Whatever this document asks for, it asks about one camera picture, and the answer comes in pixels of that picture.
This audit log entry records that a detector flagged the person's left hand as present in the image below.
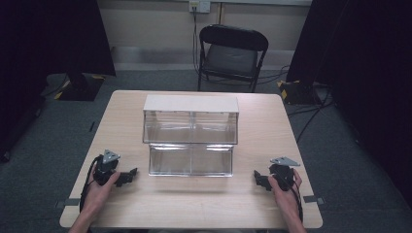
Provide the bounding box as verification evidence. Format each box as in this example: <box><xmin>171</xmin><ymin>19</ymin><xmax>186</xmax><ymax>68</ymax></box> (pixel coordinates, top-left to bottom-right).
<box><xmin>81</xmin><ymin>170</ymin><xmax>122</xmax><ymax>214</ymax></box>

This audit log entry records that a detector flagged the person's right hand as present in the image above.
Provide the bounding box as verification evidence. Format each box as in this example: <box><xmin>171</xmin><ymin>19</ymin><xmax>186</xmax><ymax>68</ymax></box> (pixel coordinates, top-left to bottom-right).
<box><xmin>267</xmin><ymin>168</ymin><xmax>303</xmax><ymax>216</ymax></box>

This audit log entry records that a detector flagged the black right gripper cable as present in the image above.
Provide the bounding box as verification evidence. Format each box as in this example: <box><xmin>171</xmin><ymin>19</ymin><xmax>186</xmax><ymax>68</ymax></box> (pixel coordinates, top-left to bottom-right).
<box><xmin>289</xmin><ymin>181</ymin><xmax>305</xmax><ymax>224</ymax></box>

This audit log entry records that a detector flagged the black floor cable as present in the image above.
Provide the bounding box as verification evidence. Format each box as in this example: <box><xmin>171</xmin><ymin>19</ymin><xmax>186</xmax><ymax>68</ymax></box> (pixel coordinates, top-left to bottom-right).
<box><xmin>287</xmin><ymin>86</ymin><xmax>335</xmax><ymax>144</ymax></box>

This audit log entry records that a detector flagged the clear drawer cabinet white top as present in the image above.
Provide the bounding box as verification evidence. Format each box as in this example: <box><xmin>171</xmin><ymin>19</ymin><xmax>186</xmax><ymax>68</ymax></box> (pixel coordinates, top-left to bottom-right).
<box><xmin>142</xmin><ymin>93</ymin><xmax>240</xmax><ymax>146</ymax></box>

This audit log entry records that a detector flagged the dark curtain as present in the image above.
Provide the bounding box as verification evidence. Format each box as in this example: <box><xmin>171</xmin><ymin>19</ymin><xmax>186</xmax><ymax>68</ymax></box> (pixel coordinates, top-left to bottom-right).
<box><xmin>286</xmin><ymin>0</ymin><xmax>412</xmax><ymax>208</ymax></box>
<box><xmin>0</xmin><ymin>0</ymin><xmax>117</xmax><ymax>163</ymax></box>

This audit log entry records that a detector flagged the grey tape strip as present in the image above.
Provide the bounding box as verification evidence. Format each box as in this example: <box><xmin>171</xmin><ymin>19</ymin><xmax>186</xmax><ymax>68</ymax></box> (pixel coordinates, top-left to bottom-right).
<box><xmin>53</xmin><ymin>197</ymin><xmax>82</xmax><ymax>210</ymax></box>
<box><xmin>302</xmin><ymin>194</ymin><xmax>326</xmax><ymax>206</ymax></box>

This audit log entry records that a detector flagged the black cable from socket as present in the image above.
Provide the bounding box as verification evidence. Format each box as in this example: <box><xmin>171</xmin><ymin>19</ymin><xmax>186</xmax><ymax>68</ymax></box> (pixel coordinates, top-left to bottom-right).
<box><xmin>191</xmin><ymin>5</ymin><xmax>202</xmax><ymax>76</ymax></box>

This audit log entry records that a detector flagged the clear acrylic drawer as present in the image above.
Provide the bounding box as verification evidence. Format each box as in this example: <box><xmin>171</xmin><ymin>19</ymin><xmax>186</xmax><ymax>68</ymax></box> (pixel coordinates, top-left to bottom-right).
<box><xmin>148</xmin><ymin>143</ymin><xmax>235</xmax><ymax>178</ymax></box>

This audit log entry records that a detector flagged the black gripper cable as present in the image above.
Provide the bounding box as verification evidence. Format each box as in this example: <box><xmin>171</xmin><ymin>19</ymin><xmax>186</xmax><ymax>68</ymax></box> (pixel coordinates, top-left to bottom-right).
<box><xmin>289</xmin><ymin>181</ymin><xmax>305</xmax><ymax>224</ymax></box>
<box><xmin>79</xmin><ymin>154</ymin><xmax>104</xmax><ymax>214</ymax></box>

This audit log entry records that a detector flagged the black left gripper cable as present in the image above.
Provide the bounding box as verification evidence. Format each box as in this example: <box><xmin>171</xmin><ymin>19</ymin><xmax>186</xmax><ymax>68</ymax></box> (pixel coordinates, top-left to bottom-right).
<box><xmin>79</xmin><ymin>154</ymin><xmax>104</xmax><ymax>214</ymax></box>

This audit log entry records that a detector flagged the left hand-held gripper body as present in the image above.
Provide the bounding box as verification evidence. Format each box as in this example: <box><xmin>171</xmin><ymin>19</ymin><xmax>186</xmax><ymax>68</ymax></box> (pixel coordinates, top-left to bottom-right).
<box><xmin>92</xmin><ymin>149</ymin><xmax>121</xmax><ymax>187</ymax></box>

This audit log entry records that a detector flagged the black stand base yellow tape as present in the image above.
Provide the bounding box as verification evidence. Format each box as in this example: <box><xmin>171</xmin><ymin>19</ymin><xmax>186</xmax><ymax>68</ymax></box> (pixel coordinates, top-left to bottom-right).
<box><xmin>53</xmin><ymin>73</ymin><xmax>107</xmax><ymax>102</ymax></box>
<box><xmin>276</xmin><ymin>79</ymin><xmax>323</xmax><ymax>106</ymax></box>

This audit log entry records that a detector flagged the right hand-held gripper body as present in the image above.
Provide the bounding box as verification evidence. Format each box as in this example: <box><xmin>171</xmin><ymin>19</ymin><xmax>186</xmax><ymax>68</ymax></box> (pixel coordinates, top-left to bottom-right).
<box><xmin>268</xmin><ymin>156</ymin><xmax>301</xmax><ymax>192</ymax></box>

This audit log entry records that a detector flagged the black folding chair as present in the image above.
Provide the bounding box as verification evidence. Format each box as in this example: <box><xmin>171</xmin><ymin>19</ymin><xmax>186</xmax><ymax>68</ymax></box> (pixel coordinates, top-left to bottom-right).
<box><xmin>196</xmin><ymin>23</ymin><xmax>270</xmax><ymax>94</ymax></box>

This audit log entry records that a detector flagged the white wall socket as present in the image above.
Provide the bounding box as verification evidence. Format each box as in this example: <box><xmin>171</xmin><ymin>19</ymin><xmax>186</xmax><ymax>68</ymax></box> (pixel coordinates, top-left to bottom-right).
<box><xmin>189</xmin><ymin>0</ymin><xmax>212</xmax><ymax>15</ymax></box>

